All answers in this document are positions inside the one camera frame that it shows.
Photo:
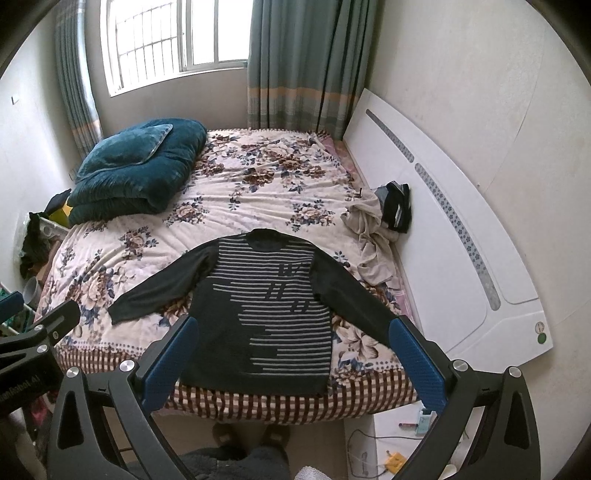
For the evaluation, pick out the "teal folded quilt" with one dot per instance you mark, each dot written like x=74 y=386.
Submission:
x=142 y=189

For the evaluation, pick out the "black striped sweater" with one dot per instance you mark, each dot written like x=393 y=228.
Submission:
x=264 y=303

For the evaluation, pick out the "black grey garment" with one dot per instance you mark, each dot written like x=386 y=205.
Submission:
x=395 y=201

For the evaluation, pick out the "right green curtain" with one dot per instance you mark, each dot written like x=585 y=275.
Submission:
x=308 y=62

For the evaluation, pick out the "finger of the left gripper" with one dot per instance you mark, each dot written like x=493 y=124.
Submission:
x=37 y=344
x=11 y=305

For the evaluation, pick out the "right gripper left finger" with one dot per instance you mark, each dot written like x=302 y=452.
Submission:
x=81 y=444

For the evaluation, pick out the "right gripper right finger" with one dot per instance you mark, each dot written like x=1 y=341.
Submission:
x=506 y=444

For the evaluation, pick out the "yellow small object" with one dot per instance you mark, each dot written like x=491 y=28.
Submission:
x=395 y=462

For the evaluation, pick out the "left green curtain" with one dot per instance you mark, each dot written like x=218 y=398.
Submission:
x=73 y=75

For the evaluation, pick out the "floral fleece bed blanket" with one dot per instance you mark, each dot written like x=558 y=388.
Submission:
x=243 y=180

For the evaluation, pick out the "green curtain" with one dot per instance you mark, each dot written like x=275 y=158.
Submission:
x=73 y=75
x=308 y=62

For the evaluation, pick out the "teal pillow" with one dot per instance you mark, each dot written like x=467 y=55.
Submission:
x=127 y=148

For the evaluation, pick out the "window with bars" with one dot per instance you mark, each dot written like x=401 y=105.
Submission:
x=146 y=42

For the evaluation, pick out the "person dark fuzzy legs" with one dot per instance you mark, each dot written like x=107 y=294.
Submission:
x=231 y=460

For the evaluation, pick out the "grey cup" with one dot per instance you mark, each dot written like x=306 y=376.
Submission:
x=32 y=292

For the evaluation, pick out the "dark clothes pile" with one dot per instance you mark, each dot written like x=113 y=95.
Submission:
x=42 y=230

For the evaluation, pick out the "beige crumpled garment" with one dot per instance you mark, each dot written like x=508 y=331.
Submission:
x=363 y=217

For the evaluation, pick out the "teal small box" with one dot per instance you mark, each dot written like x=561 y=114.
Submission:
x=425 y=419

